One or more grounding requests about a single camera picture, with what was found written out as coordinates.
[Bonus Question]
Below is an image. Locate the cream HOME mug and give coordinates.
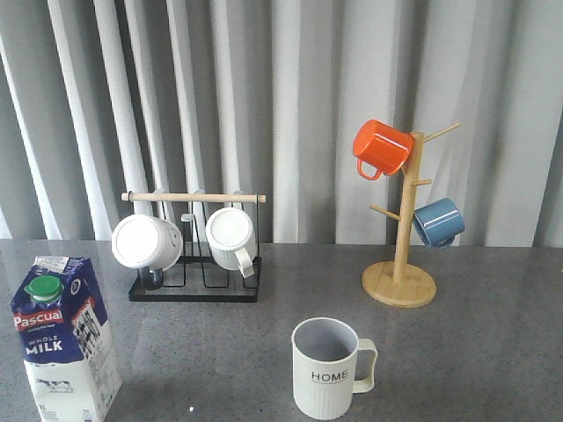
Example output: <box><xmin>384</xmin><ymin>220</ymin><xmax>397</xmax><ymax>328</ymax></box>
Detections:
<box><xmin>291</xmin><ymin>317</ymin><xmax>378</xmax><ymax>420</ymax></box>

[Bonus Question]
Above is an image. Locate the blue Pascual milk carton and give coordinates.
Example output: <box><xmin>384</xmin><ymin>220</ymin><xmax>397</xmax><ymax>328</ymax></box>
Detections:
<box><xmin>11</xmin><ymin>256</ymin><xmax>121</xmax><ymax>421</ymax></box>

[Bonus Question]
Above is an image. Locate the white ribbed mug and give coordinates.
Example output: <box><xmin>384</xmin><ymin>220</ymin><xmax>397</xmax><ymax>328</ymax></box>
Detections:
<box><xmin>206</xmin><ymin>207</ymin><xmax>257</xmax><ymax>278</ymax></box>

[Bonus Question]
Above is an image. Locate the orange enamel mug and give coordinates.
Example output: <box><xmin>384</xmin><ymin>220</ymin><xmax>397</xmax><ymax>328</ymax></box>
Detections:
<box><xmin>353</xmin><ymin>120</ymin><xmax>414</xmax><ymax>180</ymax></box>

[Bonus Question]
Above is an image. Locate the white smiley mug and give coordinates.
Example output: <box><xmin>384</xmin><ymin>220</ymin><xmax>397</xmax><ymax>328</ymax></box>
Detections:
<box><xmin>112</xmin><ymin>215</ymin><xmax>183</xmax><ymax>290</ymax></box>

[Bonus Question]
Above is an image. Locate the wooden mug tree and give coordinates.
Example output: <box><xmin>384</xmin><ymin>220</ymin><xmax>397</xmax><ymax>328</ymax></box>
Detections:
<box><xmin>362</xmin><ymin>122</ymin><xmax>461</xmax><ymax>308</ymax></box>

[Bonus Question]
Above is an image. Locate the blue enamel mug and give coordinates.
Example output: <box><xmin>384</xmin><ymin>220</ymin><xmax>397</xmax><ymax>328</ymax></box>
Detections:
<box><xmin>413</xmin><ymin>198</ymin><xmax>465</xmax><ymax>249</ymax></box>

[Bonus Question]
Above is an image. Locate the grey curtain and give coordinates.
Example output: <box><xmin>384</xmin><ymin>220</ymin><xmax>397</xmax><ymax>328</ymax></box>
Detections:
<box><xmin>1</xmin><ymin>1</ymin><xmax>562</xmax><ymax>247</ymax></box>

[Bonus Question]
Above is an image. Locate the black wire mug rack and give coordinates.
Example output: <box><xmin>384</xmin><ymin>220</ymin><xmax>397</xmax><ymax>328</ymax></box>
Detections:
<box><xmin>121</xmin><ymin>192</ymin><xmax>267</xmax><ymax>302</ymax></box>

